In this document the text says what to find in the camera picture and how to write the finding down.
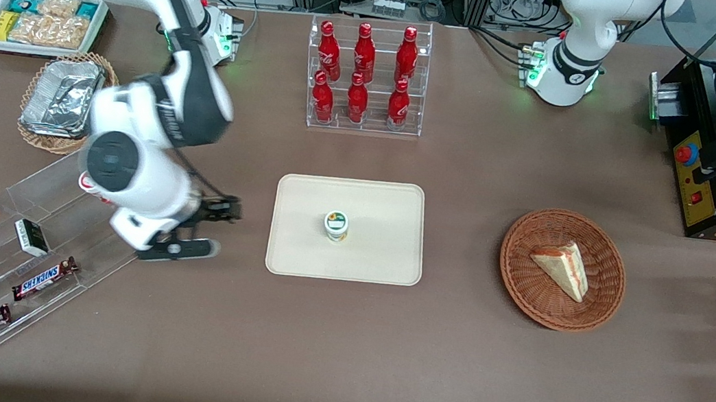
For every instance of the wrapped triangle sandwich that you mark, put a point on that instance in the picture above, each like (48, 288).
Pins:
(563, 269)

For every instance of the green gum bottle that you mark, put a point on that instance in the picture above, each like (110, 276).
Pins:
(335, 224)

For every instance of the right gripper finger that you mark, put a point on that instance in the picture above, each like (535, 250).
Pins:
(224, 208)
(182, 250)

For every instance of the yellow snack pack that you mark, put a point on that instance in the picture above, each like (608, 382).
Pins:
(4, 25)

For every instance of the teal snack pack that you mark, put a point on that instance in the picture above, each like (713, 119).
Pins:
(24, 3)
(87, 10)

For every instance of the light wicker basket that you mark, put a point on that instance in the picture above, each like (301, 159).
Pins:
(47, 143)

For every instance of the small black box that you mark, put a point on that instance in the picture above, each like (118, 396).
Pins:
(32, 238)

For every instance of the large clear cracker bag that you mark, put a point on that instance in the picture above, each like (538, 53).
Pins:
(48, 30)

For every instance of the clear acrylic stepped shelf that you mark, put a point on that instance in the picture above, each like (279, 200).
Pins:
(83, 241)

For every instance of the red cola bottle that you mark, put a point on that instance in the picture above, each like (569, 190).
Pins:
(398, 108)
(364, 56)
(406, 59)
(323, 101)
(329, 52)
(357, 103)

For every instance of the beige plastic tray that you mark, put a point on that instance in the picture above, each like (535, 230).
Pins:
(379, 252)

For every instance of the white power strip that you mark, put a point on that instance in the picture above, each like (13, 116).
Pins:
(388, 6)

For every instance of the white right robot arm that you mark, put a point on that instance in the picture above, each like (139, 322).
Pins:
(162, 113)

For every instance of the silver foil tray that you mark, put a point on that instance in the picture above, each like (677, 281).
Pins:
(64, 96)

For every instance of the red-lidded yogurt cup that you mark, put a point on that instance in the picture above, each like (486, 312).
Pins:
(86, 183)

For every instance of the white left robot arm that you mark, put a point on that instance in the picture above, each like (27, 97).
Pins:
(582, 23)

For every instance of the small clear cracker bag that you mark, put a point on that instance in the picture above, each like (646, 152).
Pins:
(58, 6)

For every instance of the clear acrylic bottle rack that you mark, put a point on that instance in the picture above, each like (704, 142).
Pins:
(371, 127)

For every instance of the round brown wicker basket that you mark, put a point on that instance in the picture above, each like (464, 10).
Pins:
(526, 292)

